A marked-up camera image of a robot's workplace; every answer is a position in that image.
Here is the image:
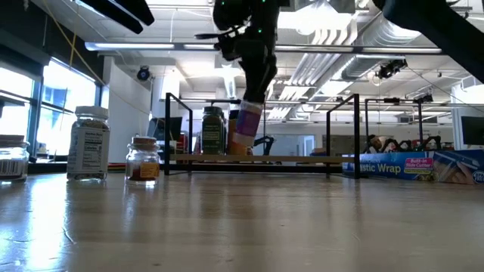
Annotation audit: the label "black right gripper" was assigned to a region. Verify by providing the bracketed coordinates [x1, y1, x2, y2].
[212, 0, 281, 104]

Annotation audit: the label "white-lid spice jar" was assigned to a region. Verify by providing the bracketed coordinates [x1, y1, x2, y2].
[67, 106, 111, 181]

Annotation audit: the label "long ceiling light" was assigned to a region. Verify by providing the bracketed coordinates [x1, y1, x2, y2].
[85, 41, 443, 54]

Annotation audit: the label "black monitor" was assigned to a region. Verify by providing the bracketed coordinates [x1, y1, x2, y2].
[460, 115, 484, 147]
[147, 116, 184, 143]

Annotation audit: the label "person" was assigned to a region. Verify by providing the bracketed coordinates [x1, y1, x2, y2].
[368, 134, 383, 153]

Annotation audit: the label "black ceiling device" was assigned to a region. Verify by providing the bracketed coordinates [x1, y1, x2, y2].
[374, 58, 409, 80]

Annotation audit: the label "blue plastic wrap box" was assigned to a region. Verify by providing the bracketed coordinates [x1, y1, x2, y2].
[342, 150, 484, 186]

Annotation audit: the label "background robot arms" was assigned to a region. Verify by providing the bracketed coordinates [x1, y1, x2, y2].
[381, 134, 443, 153]

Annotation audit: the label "wire spice rack shelf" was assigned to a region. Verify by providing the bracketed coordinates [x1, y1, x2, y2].
[163, 92, 361, 179]

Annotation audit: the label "silver air duct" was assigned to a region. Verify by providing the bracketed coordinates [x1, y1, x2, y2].
[340, 14, 423, 82]

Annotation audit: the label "background black robot frame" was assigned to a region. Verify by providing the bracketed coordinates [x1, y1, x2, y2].
[364, 94, 436, 153]

